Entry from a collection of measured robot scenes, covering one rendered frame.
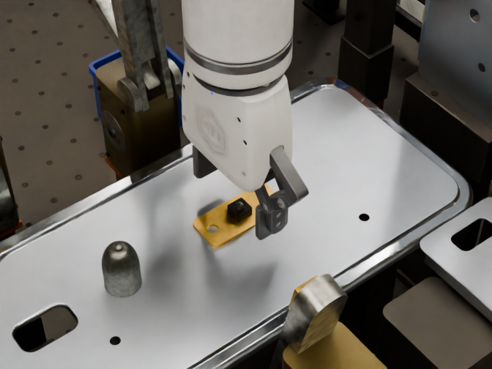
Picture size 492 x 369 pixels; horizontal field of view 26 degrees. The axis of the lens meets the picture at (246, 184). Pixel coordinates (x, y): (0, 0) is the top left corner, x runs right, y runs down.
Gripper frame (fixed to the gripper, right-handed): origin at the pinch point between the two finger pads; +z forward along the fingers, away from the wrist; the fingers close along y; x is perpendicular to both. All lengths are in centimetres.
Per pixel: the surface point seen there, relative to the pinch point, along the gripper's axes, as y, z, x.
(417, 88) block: -2.9, 3.2, 25.0
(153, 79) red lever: -13.6, -3.8, 0.2
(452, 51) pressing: -0.6, -2.4, 26.6
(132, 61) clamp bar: -13.7, -7.0, -1.8
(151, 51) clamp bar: -14.4, -6.4, 0.7
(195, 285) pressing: 4.1, 3.1, -7.9
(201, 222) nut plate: -1.3, 2.8, -3.4
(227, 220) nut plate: 0.0, 2.8, -1.4
